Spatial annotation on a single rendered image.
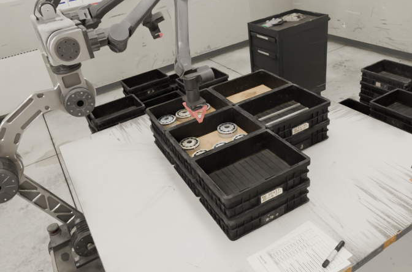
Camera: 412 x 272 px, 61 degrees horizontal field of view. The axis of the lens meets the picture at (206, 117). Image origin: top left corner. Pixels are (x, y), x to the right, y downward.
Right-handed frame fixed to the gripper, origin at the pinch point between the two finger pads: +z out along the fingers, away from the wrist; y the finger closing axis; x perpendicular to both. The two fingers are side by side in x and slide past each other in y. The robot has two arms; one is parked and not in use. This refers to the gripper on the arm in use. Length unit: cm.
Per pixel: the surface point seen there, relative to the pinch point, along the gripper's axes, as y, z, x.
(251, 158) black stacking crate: -11.8, 23.5, -18.0
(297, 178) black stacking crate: -37.5, 20.6, -22.6
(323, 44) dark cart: 118, 46, -189
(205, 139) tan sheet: 15.4, 23.5, -8.8
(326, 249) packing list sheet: -60, 36, -17
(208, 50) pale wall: 330, 97, -170
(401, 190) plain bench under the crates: -55, 37, -64
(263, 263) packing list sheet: -52, 36, 6
